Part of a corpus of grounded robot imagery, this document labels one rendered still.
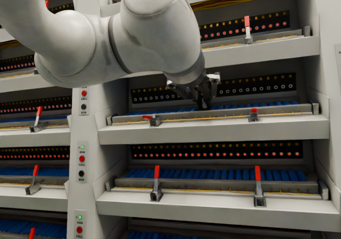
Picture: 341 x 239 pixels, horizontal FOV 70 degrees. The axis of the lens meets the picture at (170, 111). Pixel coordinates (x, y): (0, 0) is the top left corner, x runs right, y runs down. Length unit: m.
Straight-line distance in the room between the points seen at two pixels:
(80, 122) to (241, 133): 0.48
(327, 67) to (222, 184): 0.39
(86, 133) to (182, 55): 0.47
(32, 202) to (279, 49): 0.85
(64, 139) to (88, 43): 0.50
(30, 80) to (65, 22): 0.61
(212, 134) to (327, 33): 0.36
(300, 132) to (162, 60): 0.39
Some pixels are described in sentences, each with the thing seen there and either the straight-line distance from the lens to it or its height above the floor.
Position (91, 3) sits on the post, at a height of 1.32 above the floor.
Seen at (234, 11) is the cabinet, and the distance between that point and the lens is 0.95.
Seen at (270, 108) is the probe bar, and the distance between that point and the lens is 0.68.
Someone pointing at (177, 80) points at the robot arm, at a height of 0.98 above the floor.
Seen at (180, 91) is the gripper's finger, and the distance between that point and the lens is 0.62.
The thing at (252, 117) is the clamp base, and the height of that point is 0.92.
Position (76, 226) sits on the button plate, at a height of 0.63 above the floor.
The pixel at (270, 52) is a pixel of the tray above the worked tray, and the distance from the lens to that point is 0.68.
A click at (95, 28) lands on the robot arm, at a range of 0.41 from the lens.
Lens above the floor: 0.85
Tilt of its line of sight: 9 degrees up
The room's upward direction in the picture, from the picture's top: 1 degrees counter-clockwise
